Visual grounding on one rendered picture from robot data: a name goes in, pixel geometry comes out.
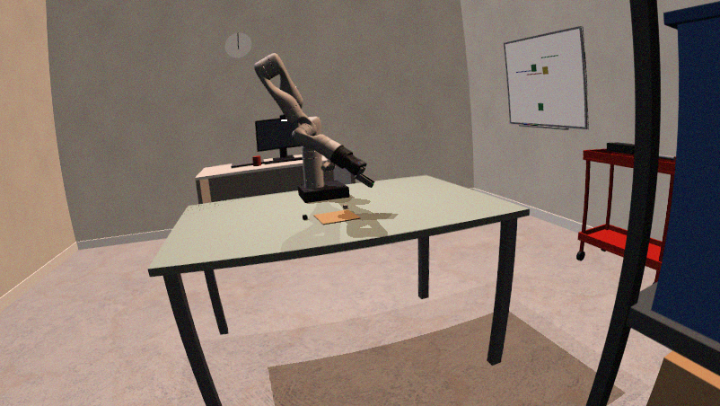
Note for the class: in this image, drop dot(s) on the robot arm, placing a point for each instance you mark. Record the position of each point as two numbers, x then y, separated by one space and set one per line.
287 97

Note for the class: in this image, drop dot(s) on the orange square mat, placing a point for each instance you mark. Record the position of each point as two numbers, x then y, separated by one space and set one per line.
336 217

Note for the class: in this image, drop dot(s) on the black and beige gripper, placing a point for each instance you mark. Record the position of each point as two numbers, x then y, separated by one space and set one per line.
338 155

